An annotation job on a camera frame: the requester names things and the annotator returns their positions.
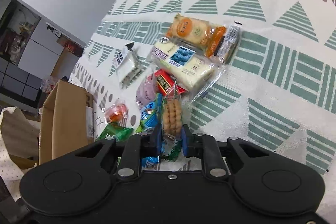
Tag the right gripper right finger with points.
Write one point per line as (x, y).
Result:
(192, 144)

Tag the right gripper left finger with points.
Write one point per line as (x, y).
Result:
(152, 141)

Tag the blue snack packet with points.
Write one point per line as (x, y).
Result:
(149, 162)
(151, 114)

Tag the green snack packet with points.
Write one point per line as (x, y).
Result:
(119, 133)

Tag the green-wrapped biscuit packet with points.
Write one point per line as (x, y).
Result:
(171, 118)

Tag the white bread packet blue label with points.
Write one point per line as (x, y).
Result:
(195, 72)

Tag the orange pink snack packet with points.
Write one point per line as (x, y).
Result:
(116, 112)

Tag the purple round snack packet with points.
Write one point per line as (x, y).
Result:
(146, 91)

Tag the red chocolate snack packet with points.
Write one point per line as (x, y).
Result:
(166, 84)

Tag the silver black-label snack packet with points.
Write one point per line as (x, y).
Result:
(126, 64)

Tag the brown cardboard box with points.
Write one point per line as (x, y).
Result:
(66, 121)

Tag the patterned white green bedspread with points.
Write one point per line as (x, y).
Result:
(278, 90)

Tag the orange cracker packet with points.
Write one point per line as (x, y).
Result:
(200, 34)

